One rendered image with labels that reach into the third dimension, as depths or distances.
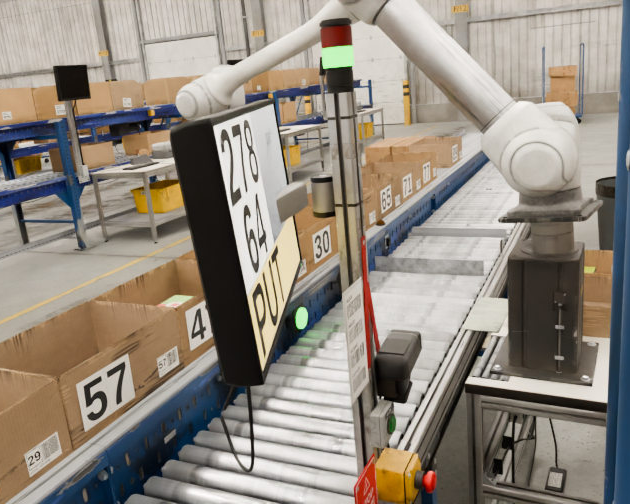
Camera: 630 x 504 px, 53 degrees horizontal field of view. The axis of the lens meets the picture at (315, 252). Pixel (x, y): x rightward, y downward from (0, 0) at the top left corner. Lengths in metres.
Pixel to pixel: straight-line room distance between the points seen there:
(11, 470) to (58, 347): 0.50
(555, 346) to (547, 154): 0.59
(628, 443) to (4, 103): 7.00
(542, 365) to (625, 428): 1.46
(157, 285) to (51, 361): 0.45
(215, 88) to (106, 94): 6.44
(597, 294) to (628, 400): 1.96
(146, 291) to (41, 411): 0.73
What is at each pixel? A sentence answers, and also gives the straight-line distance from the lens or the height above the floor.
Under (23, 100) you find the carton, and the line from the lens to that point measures 7.36.
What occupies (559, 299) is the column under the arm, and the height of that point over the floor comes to 0.97.
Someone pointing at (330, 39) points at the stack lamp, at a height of 1.63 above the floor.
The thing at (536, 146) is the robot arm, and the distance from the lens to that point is 1.44.
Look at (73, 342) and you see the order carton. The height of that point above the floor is 0.96.
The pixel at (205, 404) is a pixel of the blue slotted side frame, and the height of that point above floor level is 0.77.
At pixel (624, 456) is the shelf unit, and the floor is 1.37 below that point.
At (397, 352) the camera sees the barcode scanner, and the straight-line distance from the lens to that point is 1.17.
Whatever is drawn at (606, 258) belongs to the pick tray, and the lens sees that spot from 2.62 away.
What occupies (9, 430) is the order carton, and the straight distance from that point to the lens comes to 1.32.
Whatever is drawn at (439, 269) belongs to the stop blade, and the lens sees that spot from 2.66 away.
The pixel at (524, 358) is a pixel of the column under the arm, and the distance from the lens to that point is 1.84.
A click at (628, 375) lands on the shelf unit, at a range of 0.37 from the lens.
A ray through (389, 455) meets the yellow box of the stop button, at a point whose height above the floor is 0.88.
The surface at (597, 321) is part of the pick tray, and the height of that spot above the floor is 0.80.
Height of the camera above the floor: 1.58
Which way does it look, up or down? 16 degrees down
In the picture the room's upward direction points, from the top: 5 degrees counter-clockwise
